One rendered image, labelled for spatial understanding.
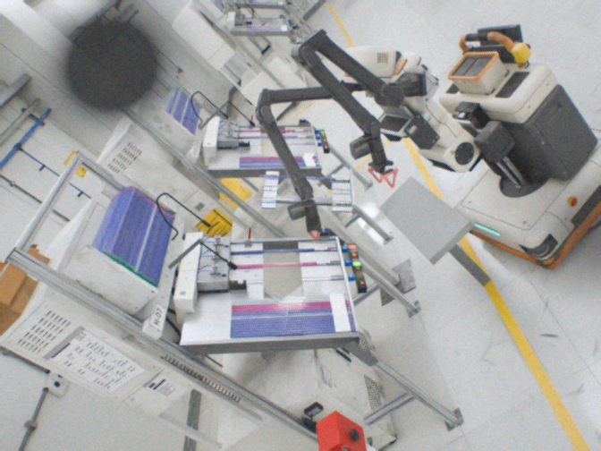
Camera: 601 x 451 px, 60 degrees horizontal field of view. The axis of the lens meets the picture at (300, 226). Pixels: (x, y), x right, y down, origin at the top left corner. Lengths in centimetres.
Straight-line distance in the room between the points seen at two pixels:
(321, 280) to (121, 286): 87
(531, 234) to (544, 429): 83
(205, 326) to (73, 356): 51
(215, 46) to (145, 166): 356
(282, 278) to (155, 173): 117
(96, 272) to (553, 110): 198
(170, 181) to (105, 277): 139
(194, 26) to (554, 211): 501
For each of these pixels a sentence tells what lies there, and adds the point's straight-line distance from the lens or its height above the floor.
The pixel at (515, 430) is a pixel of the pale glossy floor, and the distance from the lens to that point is 249.
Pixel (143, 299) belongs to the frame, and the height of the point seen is 141.
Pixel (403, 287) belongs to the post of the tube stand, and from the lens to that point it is 325.
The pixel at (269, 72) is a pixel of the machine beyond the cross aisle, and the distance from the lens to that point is 674.
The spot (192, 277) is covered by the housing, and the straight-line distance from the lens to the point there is 233.
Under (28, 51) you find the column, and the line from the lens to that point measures 538.
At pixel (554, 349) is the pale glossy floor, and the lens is 257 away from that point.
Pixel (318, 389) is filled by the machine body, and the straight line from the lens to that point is 235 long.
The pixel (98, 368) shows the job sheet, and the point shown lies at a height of 136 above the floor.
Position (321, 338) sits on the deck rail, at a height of 82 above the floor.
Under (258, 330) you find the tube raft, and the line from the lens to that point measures 216.
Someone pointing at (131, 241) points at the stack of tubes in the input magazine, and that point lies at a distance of 223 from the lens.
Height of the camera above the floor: 206
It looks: 26 degrees down
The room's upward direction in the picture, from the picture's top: 50 degrees counter-clockwise
